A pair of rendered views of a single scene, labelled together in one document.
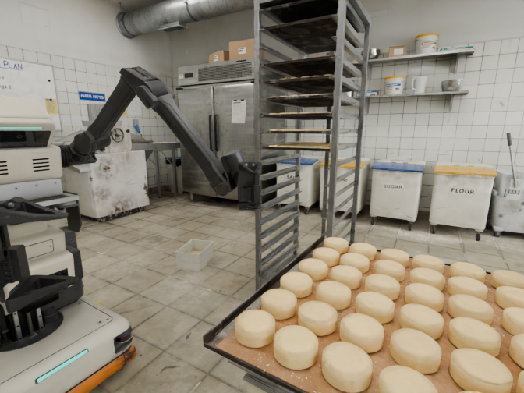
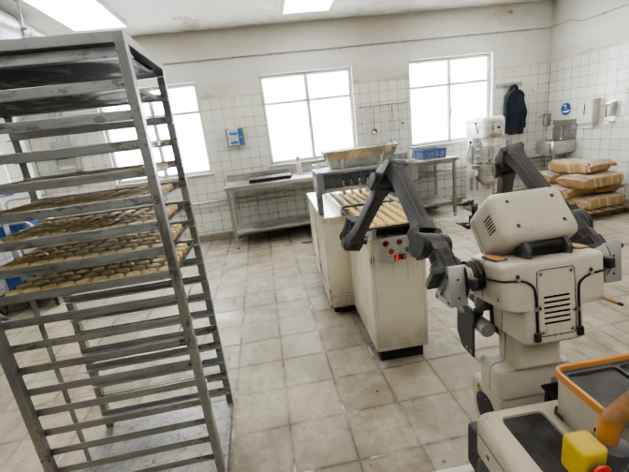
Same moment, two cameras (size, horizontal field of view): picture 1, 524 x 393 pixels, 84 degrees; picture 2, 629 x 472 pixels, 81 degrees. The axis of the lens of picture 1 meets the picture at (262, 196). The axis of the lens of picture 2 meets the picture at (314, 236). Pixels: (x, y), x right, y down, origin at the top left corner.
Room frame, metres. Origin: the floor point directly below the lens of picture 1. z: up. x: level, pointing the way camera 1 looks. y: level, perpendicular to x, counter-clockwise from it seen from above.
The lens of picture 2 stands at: (2.05, 1.29, 1.47)
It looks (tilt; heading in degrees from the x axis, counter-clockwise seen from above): 16 degrees down; 234
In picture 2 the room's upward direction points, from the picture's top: 7 degrees counter-clockwise
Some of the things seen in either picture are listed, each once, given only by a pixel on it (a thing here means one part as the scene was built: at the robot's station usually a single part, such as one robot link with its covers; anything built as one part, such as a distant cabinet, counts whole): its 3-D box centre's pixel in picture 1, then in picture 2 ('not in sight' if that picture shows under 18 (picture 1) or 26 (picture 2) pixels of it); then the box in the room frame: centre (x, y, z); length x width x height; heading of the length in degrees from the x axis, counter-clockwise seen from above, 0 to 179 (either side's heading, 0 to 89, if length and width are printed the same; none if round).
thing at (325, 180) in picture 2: not in sight; (360, 186); (0.01, -0.79, 1.01); 0.72 x 0.33 x 0.34; 148
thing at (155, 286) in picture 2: (341, 175); (135, 289); (1.80, -0.50, 0.87); 0.64 x 0.03 x 0.03; 151
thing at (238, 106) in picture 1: (238, 111); not in sight; (4.07, 0.32, 1.39); 0.22 x 0.03 x 0.31; 60
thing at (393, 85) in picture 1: (394, 86); not in sight; (3.84, -1.63, 1.67); 0.25 x 0.24 x 0.21; 60
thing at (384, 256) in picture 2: not in sight; (398, 247); (0.47, -0.05, 0.77); 0.24 x 0.04 x 0.14; 148
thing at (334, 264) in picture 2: not in sight; (354, 241); (-0.24, -1.19, 0.42); 1.28 x 0.72 x 0.84; 58
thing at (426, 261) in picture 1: (427, 264); not in sight; (0.49, -0.30, 0.91); 0.05 x 0.05 x 0.02
